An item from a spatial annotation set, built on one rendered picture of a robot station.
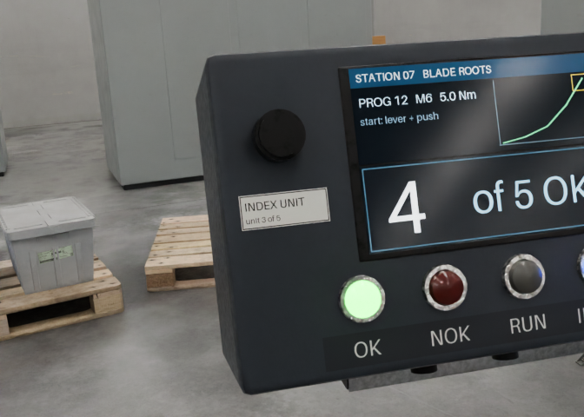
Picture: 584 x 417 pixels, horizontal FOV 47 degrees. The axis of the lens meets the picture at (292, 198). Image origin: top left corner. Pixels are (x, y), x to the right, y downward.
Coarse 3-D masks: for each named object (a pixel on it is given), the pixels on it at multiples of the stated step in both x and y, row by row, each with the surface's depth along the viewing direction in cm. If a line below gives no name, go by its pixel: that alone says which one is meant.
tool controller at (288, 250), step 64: (256, 64) 37; (320, 64) 38; (384, 64) 39; (448, 64) 39; (512, 64) 40; (576, 64) 41; (256, 128) 36; (320, 128) 38; (384, 128) 38; (448, 128) 39; (512, 128) 40; (576, 128) 41; (256, 192) 37; (320, 192) 37; (448, 192) 39; (512, 192) 40; (576, 192) 40; (256, 256) 37; (320, 256) 37; (384, 256) 38; (448, 256) 39; (576, 256) 40; (256, 320) 36; (320, 320) 37; (384, 320) 38; (448, 320) 39; (512, 320) 39; (576, 320) 40; (256, 384) 36
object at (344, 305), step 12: (360, 276) 37; (348, 288) 37; (360, 288) 37; (372, 288) 37; (348, 300) 37; (360, 300) 37; (372, 300) 37; (384, 300) 38; (348, 312) 37; (360, 312) 37; (372, 312) 37
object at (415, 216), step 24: (360, 168) 38; (384, 168) 38; (408, 168) 38; (432, 168) 39; (384, 192) 38; (408, 192) 38; (432, 192) 39; (384, 216) 38; (408, 216) 38; (432, 216) 39; (384, 240) 38; (408, 240) 38; (432, 240) 39
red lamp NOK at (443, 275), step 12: (444, 264) 39; (432, 276) 38; (444, 276) 38; (456, 276) 38; (432, 288) 38; (444, 288) 38; (456, 288) 38; (432, 300) 38; (444, 300) 38; (456, 300) 38
